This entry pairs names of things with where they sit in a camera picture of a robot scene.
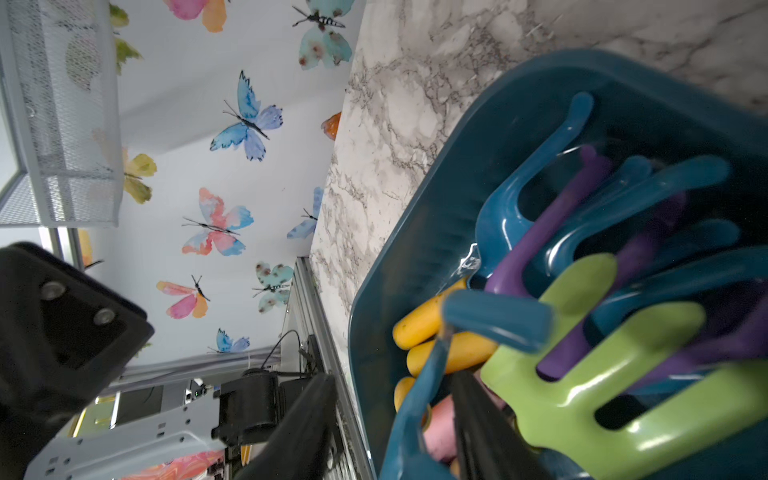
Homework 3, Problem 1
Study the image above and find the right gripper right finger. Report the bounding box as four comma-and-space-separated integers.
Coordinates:
452, 372, 551, 480

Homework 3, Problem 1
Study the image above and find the teal rake yellow handle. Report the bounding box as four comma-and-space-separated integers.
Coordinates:
392, 91, 733, 352

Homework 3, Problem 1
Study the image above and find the blue claw rake yellow handle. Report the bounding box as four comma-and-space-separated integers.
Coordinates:
406, 218, 768, 379
378, 289, 555, 479

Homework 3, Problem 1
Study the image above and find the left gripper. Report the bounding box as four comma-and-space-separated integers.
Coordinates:
1, 242, 154, 479

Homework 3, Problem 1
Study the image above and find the teal plastic storage box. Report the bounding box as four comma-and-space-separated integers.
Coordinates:
348, 50, 767, 471

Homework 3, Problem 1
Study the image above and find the green rake wooden handle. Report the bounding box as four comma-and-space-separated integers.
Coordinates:
479, 251, 768, 480

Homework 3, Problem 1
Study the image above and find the purple fork pink handle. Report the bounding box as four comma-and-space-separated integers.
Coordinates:
538, 194, 767, 393

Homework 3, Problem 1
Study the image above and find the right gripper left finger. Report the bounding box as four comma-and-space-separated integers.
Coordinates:
235, 374, 338, 480

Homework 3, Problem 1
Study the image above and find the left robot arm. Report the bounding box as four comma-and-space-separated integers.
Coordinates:
1, 242, 260, 479

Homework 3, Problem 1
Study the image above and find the purple rake pink handle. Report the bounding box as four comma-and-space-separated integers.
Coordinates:
422, 143, 691, 463

